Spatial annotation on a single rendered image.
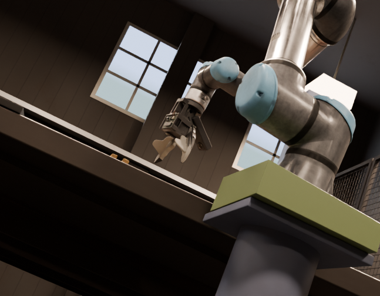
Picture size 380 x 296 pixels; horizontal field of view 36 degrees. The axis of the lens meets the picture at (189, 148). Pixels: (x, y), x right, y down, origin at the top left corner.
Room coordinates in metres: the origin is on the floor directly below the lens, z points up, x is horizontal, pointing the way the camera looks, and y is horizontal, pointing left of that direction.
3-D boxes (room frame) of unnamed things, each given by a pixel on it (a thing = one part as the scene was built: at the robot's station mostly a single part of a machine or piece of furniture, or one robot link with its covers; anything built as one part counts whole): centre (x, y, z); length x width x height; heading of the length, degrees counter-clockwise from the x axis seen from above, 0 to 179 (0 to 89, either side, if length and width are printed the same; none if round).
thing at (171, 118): (1.68, 0.05, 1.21); 0.09 x 0.08 x 0.12; 121
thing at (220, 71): (1.59, -0.01, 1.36); 0.11 x 0.11 x 0.08; 17
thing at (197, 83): (1.68, 0.03, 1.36); 0.09 x 0.08 x 0.11; 17
